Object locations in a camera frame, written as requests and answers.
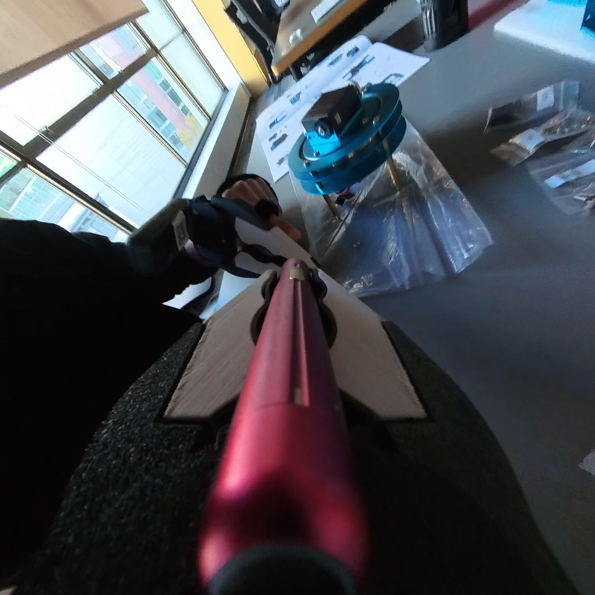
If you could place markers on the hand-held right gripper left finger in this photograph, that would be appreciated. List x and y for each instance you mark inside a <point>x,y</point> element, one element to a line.
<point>209,367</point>

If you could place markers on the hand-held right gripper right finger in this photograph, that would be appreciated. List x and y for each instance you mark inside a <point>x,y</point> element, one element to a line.
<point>376,367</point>

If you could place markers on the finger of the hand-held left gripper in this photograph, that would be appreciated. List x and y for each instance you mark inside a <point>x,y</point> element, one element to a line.
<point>274,241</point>
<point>258,265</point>

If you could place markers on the red electric screwdriver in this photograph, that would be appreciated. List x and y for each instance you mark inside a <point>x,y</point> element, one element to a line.
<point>288,418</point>

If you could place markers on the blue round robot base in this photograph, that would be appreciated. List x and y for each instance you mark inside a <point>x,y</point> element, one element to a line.
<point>362,167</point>

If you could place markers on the person's left hand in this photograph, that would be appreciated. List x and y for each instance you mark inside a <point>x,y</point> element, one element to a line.
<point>246,190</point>

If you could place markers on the printed instruction sheet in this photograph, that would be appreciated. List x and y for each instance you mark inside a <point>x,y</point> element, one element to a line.
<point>288,116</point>

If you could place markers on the clear plastic bag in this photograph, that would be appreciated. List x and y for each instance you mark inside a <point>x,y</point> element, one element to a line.
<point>418,232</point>

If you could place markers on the large window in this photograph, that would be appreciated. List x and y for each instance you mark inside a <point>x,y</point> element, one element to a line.
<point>93,139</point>

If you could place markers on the black screwdriver bit holder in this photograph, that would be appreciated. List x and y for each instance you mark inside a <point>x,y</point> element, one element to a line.
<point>446,23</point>

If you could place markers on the red screwdriver case tube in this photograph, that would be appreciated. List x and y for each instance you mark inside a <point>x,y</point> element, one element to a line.
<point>497,10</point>

